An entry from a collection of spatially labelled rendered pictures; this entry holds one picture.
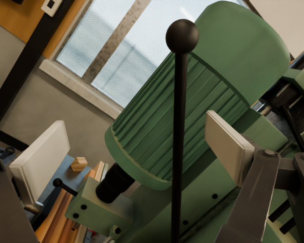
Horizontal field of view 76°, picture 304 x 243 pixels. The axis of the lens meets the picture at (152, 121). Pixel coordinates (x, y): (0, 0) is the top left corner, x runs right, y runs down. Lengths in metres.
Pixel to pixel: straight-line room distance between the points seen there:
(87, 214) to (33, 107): 1.50
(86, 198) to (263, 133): 0.36
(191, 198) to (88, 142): 1.57
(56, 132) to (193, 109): 0.20
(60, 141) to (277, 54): 0.30
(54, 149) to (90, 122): 1.64
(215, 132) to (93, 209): 0.36
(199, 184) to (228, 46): 0.24
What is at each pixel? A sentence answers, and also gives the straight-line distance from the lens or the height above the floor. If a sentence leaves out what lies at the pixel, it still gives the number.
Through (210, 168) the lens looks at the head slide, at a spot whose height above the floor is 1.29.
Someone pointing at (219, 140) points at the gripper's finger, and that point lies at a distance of 0.16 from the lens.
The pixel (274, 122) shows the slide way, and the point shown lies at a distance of 0.47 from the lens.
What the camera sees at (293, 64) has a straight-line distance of 0.47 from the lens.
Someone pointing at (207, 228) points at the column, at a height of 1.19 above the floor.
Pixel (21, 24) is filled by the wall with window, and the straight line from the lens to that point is 1.78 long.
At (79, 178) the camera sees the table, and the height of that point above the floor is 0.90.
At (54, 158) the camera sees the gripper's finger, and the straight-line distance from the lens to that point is 0.17.
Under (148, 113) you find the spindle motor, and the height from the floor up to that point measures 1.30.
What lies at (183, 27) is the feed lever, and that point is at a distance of 0.21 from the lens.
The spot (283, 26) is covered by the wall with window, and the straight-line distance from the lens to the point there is 2.04.
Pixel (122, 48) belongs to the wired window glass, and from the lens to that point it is 1.70.
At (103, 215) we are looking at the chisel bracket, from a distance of 0.48.
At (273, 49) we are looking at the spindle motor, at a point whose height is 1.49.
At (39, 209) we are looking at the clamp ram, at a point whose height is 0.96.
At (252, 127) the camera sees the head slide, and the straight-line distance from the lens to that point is 0.37.
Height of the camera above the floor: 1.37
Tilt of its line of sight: 14 degrees down
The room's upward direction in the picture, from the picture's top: 41 degrees clockwise
